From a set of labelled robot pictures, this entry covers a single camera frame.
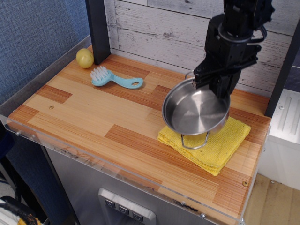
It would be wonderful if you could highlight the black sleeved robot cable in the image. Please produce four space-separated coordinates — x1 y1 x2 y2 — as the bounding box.
0 200 36 223

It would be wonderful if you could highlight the yellow object bottom left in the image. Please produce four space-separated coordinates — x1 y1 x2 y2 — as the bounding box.
17 217 41 225

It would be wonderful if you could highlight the silver button control panel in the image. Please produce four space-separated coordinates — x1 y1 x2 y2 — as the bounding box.
98 188 157 225

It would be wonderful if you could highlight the black left vertical post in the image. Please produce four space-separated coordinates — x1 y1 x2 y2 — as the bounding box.
85 0 111 65

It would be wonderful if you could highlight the yellow potato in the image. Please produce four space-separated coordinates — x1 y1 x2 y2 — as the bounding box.
75 48 94 68

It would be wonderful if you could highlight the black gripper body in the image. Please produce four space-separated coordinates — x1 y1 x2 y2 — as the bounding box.
194 14 262 82

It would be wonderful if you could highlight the light blue scrub brush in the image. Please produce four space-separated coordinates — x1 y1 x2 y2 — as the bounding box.
90 66 143 89

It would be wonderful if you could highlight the white appliance at right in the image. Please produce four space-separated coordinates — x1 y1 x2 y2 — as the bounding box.
258 89 300 190

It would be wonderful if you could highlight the stainless steel pot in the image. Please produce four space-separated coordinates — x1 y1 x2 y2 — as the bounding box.
162 70 231 150

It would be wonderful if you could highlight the folded yellow cloth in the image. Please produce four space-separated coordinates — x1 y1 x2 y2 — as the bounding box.
157 117 251 176

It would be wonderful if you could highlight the clear acrylic edge guard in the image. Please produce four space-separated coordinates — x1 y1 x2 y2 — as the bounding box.
0 116 244 225

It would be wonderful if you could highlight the black vertical post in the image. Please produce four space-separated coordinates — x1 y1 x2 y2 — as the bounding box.
262 0 300 117
85 0 111 65

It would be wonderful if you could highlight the stainless steel cabinet front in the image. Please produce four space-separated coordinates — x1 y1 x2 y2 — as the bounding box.
45 148 211 225

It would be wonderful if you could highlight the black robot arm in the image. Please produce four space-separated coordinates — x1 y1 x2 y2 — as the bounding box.
192 0 275 98

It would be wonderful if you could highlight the black right vertical post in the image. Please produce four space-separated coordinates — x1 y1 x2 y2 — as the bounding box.
262 0 300 117

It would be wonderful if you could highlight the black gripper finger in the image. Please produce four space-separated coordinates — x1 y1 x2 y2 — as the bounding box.
210 70 241 98
192 76 211 89

